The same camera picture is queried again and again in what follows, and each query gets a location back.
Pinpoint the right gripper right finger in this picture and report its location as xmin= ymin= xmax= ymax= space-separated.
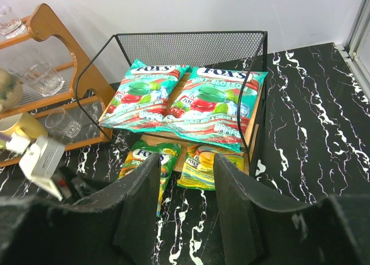
xmin=213 ymin=154 xmax=369 ymax=264

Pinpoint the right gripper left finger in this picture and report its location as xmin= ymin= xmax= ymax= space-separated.
xmin=1 ymin=153 xmax=161 ymax=264

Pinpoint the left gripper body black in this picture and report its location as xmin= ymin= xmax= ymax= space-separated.
xmin=51 ymin=166 xmax=112 ymax=206

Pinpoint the green spring tea candy bag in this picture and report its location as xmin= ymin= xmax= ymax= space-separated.
xmin=116 ymin=139 xmax=182 ymax=218

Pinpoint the mint blossom candy bag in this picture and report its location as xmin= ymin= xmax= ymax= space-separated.
xmin=156 ymin=67 xmax=267 ymax=152
xmin=99 ymin=59 xmax=189 ymax=133

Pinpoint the clear glass bottom shelf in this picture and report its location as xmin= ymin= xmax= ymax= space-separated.
xmin=45 ymin=108 xmax=81 ymax=138

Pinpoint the clear glass shelf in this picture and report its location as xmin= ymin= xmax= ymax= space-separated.
xmin=45 ymin=108 xmax=81 ymax=138
xmin=8 ymin=47 xmax=65 ymax=97

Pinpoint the clear glass middle shelf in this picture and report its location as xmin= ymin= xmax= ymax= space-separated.
xmin=8 ymin=47 xmax=65 ymax=97

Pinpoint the yellow mug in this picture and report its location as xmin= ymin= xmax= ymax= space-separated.
xmin=1 ymin=113 xmax=48 ymax=140

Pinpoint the beige mug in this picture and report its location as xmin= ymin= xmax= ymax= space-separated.
xmin=0 ymin=68 xmax=23 ymax=112

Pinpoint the wooden cup rack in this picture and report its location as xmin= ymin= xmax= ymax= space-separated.
xmin=1 ymin=3 xmax=114 ymax=151

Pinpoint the clear glass top right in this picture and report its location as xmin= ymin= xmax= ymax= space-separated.
xmin=1 ymin=6 xmax=27 ymax=39

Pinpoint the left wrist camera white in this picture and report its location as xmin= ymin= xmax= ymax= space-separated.
xmin=1 ymin=133 xmax=65 ymax=201

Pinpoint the black wire wooden shelf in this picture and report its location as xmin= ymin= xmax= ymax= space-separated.
xmin=76 ymin=31 xmax=268 ymax=176

